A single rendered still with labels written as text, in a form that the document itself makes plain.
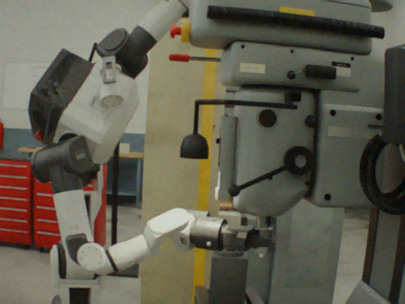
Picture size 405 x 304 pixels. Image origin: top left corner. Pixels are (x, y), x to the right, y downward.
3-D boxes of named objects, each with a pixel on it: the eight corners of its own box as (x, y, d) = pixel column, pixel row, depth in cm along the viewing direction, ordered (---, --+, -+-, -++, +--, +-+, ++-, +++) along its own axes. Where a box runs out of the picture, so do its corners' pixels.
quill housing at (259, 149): (236, 218, 140) (244, 82, 138) (226, 205, 160) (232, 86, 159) (312, 219, 142) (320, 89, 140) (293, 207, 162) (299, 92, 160)
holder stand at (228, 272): (207, 307, 190) (211, 252, 189) (210, 290, 212) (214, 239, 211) (243, 310, 190) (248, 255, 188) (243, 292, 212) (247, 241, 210)
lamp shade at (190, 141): (175, 156, 151) (176, 132, 151) (202, 157, 154) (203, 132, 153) (185, 158, 144) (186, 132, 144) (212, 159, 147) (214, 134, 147)
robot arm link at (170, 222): (192, 218, 154) (145, 240, 151) (198, 239, 160) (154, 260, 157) (181, 203, 158) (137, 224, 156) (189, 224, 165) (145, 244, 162)
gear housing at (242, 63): (231, 81, 136) (232, 39, 135) (218, 85, 160) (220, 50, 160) (362, 93, 139) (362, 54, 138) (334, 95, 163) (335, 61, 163)
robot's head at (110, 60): (102, 98, 162) (98, 83, 155) (100, 73, 166) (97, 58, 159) (124, 95, 162) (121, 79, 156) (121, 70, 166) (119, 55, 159)
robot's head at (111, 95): (96, 111, 161) (103, 93, 154) (95, 81, 166) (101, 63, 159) (118, 112, 164) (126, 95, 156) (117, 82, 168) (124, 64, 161)
